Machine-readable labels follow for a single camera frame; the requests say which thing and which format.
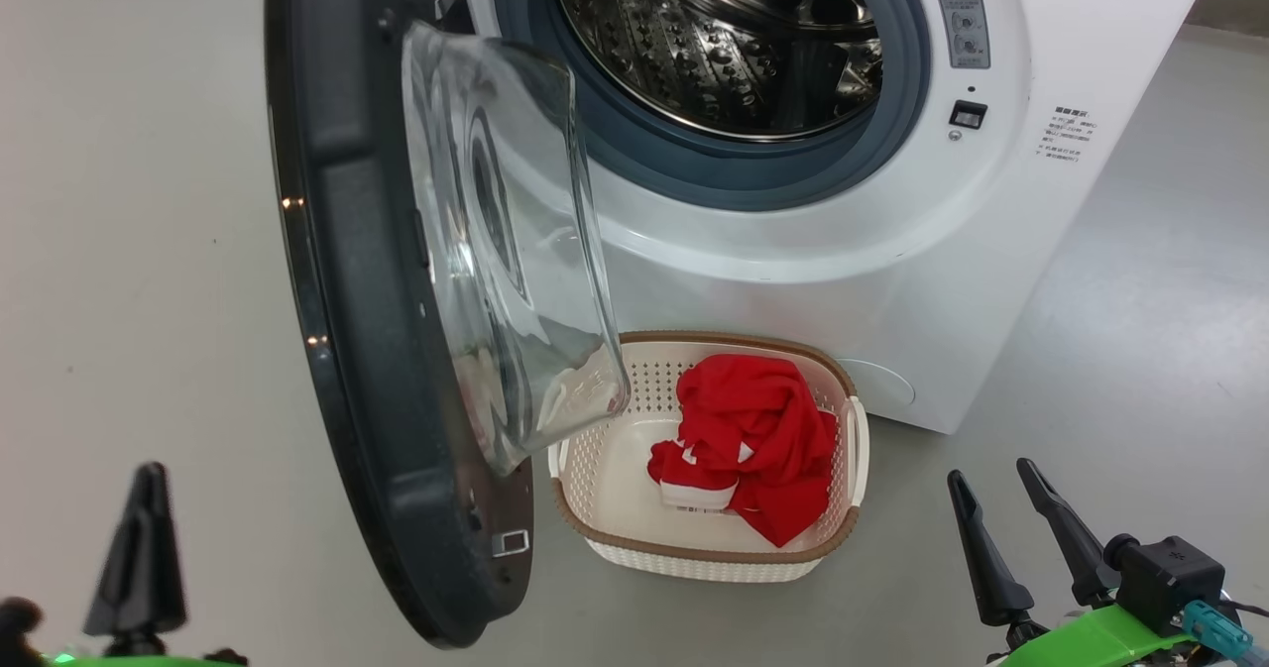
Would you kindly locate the grey warning sticker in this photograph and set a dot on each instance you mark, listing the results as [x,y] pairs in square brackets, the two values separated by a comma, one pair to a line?
[960,13]

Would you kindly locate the red cloth with white trim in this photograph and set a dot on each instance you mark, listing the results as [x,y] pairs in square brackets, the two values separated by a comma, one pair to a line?
[674,469]

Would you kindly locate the stainless steel washer drum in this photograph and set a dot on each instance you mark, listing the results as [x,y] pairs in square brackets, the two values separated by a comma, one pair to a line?
[714,53]

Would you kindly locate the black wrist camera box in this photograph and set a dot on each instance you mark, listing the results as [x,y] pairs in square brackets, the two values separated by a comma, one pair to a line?
[1170,578]
[18,637]

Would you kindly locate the white front-load washing machine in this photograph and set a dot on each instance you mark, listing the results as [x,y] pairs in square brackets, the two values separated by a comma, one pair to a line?
[793,280]

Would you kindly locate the red garment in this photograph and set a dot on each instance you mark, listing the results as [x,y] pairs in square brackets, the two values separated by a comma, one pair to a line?
[753,399]

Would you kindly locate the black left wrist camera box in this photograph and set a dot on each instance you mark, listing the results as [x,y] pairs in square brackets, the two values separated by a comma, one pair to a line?
[18,637]

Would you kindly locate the grey rubber door gasket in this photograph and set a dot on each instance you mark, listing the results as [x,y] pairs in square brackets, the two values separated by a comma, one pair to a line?
[615,147]

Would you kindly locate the round white filter cover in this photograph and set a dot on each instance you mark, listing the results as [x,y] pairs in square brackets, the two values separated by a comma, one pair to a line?
[882,385]

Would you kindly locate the cream laundry basket brown rim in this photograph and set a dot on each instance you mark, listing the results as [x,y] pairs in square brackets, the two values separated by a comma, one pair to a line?
[615,469]

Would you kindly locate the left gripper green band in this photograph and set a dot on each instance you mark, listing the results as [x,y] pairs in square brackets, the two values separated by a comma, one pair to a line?
[139,659]

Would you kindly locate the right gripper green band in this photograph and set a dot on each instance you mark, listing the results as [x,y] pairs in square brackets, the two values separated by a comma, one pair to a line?
[1110,642]

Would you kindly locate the black round washer door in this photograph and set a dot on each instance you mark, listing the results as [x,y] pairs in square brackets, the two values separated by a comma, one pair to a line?
[367,300]

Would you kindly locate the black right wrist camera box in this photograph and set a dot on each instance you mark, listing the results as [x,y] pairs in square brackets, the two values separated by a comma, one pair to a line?
[1170,578]

